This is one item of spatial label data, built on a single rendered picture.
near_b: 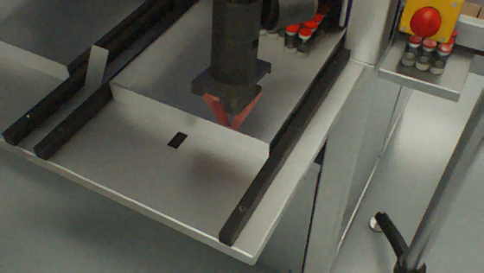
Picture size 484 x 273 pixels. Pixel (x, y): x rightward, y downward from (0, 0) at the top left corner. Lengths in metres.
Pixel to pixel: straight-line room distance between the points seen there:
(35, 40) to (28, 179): 1.05
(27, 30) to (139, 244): 0.89
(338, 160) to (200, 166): 0.41
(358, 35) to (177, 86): 0.29
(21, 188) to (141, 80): 1.17
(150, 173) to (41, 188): 1.23
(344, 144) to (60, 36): 0.55
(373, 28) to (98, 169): 0.45
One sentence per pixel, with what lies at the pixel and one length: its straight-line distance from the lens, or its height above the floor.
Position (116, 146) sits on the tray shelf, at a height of 0.88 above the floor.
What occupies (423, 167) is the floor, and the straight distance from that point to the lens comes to 1.93.
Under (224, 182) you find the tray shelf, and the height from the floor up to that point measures 0.88.
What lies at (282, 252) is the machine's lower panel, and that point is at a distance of 1.39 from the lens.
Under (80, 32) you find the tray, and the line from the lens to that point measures 0.94.
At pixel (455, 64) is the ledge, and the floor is 0.88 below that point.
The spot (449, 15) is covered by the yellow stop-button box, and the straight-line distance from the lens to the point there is 0.77.
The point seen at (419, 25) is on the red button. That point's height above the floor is 1.00.
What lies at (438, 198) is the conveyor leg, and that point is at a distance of 1.24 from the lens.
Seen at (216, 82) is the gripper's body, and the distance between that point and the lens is 0.62.
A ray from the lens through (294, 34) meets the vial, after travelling 0.83.
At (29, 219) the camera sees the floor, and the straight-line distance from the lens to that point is 1.82.
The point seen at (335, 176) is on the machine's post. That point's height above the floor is 0.58.
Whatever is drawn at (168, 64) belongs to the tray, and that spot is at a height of 0.88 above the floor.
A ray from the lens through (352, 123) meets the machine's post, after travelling 0.94.
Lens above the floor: 1.40
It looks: 47 degrees down
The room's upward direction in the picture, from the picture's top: straight up
